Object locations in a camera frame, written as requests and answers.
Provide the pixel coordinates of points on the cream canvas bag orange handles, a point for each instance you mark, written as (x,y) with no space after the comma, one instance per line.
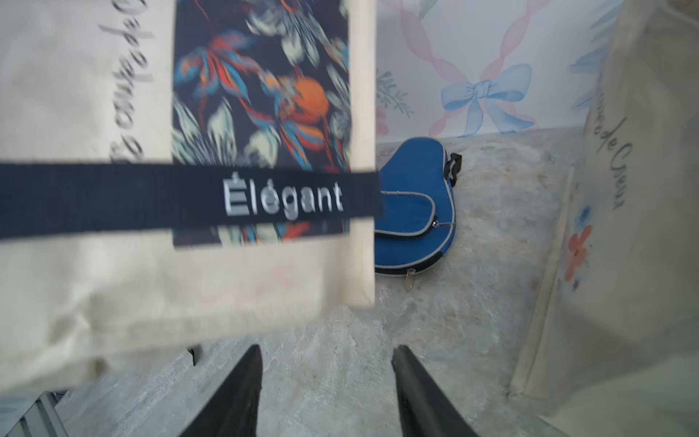
(612,348)

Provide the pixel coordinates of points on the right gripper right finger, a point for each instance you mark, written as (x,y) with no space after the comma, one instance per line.
(424,409)

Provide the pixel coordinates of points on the cream canvas bag navy handles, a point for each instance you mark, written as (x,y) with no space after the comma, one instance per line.
(174,172)

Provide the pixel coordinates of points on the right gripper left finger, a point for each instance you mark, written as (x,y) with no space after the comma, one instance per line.
(233,410)

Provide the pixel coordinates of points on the blue ping pong paddle case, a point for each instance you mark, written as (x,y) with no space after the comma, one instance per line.
(418,225)

